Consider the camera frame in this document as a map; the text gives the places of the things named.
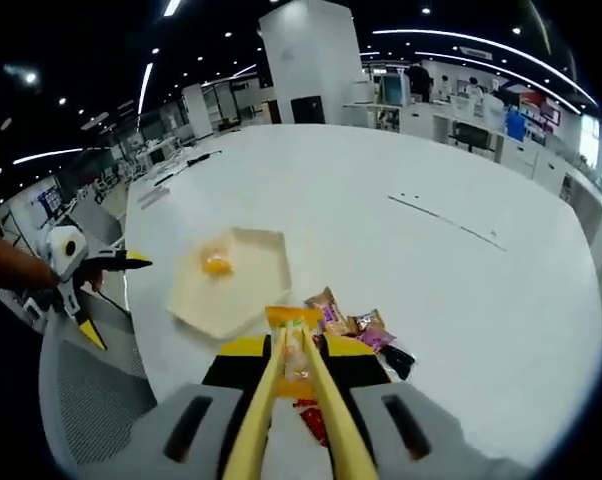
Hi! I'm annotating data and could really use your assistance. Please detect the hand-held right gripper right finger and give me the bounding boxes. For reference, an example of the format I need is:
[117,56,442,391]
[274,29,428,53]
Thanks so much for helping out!
[313,333,532,480]

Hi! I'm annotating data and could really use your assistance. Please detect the yellow food tongs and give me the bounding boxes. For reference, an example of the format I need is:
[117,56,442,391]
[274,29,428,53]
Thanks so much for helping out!
[220,319,381,480]

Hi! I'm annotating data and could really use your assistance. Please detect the black food packet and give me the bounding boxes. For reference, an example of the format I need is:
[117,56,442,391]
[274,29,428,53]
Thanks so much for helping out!
[380,343,416,381]

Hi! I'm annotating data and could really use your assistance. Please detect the long white counter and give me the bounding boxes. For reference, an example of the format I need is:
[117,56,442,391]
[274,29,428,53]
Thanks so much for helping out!
[430,99,602,281]

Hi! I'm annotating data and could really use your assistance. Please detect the light blue display panel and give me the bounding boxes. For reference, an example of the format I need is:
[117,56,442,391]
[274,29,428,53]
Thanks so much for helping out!
[380,72,410,106]

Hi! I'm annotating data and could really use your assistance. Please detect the person's left hand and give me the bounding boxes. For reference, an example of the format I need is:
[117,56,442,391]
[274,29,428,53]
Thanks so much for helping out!
[79,269,105,294]

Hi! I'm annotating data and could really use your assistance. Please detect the beige hexagonal container tray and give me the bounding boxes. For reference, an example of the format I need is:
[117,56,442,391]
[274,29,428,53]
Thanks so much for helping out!
[166,226,293,341]

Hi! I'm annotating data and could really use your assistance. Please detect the yellow food packet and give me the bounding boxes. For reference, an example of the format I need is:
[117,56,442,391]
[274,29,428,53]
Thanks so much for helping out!
[199,241,236,277]
[264,305,323,397]

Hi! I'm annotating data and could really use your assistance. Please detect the red wall display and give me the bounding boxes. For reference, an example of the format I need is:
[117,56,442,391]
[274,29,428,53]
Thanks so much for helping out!
[520,92,562,134]

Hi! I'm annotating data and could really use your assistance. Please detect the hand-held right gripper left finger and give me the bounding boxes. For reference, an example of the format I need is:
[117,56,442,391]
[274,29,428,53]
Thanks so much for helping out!
[70,333,273,480]

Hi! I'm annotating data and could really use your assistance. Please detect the long curved ceiling light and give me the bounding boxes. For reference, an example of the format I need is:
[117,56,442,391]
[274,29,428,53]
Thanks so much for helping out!
[372,28,598,107]
[414,51,582,116]

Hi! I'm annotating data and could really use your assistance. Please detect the grey mesh office chair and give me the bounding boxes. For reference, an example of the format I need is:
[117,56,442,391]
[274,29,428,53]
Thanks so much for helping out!
[38,299,158,469]

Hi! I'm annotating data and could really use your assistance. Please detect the white square pillar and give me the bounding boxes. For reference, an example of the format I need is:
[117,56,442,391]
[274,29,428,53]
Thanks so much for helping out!
[258,0,362,126]

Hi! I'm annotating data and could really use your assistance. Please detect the black long tool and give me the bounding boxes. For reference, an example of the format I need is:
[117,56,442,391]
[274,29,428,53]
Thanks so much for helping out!
[153,149,223,186]

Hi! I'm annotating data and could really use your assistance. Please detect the black office chair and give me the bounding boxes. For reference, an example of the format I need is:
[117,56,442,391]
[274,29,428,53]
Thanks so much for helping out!
[453,122,497,154]

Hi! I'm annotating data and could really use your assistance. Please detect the black box cabinet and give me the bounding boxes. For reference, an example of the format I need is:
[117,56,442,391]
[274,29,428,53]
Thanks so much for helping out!
[290,96,326,125]

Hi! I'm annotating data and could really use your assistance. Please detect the small brown food packet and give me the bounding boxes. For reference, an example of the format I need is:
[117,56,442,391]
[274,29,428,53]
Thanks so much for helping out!
[348,308,385,332]

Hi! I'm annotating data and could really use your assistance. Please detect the blue storage box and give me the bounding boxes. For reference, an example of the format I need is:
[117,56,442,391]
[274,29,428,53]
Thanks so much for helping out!
[505,108,527,141]

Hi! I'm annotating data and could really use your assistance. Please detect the brown purple food packet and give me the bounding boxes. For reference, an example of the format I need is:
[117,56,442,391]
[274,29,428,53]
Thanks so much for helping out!
[304,287,352,336]

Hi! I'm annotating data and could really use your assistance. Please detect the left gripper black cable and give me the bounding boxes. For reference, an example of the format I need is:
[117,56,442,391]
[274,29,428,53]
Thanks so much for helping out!
[93,288,132,315]

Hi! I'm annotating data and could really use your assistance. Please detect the long red food packet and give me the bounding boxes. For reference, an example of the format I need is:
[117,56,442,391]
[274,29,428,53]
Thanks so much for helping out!
[293,397,331,449]

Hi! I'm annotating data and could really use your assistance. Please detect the blue wall poster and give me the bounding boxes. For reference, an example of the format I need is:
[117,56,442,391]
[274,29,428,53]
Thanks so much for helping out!
[30,184,62,221]

